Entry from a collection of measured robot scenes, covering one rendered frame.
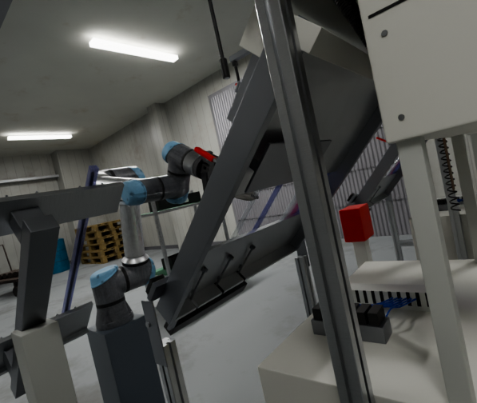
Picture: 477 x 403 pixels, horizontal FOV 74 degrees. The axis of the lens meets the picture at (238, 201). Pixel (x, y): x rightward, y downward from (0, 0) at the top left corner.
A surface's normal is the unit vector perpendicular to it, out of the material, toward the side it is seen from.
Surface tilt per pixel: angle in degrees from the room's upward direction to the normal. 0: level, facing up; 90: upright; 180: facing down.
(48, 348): 90
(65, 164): 90
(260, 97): 90
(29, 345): 90
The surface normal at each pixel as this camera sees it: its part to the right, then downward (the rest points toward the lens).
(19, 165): 0.72, -0.14
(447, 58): -0.62, 0.17
